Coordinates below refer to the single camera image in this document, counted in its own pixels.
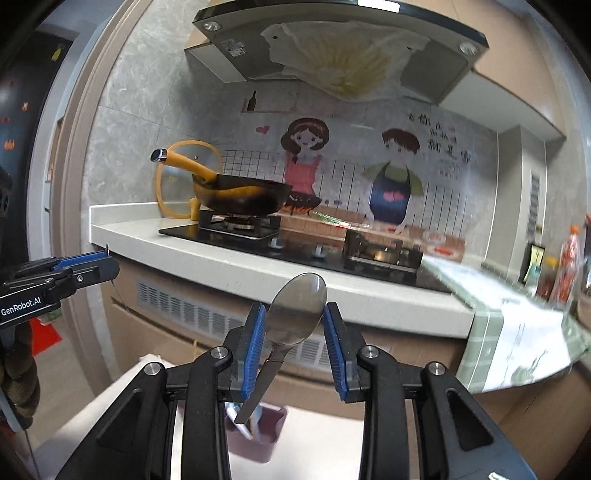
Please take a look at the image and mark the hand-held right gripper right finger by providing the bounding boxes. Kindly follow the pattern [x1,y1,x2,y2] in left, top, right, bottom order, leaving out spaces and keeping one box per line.
[322,302,539,480]

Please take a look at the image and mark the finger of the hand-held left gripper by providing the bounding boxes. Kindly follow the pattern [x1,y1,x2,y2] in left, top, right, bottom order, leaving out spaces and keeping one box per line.
[4,251,108,282]
[60,257,121,301]

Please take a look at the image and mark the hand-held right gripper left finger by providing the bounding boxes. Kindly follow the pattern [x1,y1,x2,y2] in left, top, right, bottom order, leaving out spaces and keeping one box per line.
[55,302,269,480]

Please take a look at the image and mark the metal spoon with handle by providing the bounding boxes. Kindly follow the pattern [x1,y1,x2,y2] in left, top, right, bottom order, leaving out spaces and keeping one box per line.
[233,272,328,425]

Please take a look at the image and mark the purple plastic utensil holder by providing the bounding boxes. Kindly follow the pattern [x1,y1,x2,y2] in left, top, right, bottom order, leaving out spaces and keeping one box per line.
[225,402,288,463]

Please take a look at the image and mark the person's left forearm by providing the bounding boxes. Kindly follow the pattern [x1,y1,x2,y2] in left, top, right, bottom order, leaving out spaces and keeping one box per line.
[0,318,42,435]

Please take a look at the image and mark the red floor mat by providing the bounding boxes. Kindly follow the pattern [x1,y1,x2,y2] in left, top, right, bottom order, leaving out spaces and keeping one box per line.
[30,318,63,356]

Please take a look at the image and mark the brown kitchen cabinet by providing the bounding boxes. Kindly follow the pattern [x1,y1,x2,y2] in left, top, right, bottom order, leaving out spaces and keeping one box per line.
[110,263,591,480]

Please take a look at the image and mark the grey vent grille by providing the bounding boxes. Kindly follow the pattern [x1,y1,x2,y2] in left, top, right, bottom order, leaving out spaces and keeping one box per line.
[136,281,338,370]

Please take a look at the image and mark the white kitchen countertop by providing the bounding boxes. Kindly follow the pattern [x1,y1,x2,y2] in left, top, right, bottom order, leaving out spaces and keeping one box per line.
[90,203,476,340]

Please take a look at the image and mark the black glass gas stove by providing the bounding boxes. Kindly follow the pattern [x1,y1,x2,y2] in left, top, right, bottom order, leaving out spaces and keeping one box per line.
[158,210,455,291]

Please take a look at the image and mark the glass lid with yellow rim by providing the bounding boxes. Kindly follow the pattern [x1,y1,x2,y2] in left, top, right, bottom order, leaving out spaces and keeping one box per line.
[154,140,223,217]

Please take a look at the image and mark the dark door with stickers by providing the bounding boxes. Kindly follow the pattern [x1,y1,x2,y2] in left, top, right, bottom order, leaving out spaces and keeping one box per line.
[0,28,75,264]

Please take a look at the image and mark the green checked cloth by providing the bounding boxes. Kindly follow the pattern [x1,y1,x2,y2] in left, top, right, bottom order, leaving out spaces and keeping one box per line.
[422,256,591,393]

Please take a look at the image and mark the black packet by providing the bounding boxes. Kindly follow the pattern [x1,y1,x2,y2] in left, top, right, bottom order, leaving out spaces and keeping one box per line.
[518,242,546,286]

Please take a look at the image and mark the dark sauce bottle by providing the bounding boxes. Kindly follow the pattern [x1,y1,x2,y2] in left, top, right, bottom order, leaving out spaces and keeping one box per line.
[536,256,559,301]

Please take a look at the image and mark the bottle with orange cap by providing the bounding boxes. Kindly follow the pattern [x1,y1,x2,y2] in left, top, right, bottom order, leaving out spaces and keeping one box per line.
[556,225,581,315]

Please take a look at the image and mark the grey range hood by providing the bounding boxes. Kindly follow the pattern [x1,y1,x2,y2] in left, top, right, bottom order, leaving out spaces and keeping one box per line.
[185,0,489,104]

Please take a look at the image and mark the stained paper sheet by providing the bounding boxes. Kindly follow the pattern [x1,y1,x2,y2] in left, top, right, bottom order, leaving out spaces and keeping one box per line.
[261,21,432,101]

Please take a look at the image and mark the beige door frame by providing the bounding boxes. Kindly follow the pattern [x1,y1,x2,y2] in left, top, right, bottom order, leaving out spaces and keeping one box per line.
[28,0,153,384]

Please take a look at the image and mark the black wok with yellow handle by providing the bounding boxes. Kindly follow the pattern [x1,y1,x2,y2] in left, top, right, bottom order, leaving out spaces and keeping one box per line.
[150,148,294,217]

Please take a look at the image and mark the cartoon wall sticker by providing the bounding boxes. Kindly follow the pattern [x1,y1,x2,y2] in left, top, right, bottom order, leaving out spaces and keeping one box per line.
[255,111,474,227]

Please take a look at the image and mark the beige wall cabinet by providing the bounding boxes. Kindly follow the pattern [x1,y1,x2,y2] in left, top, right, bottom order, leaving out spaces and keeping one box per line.
[438,23,568,144]

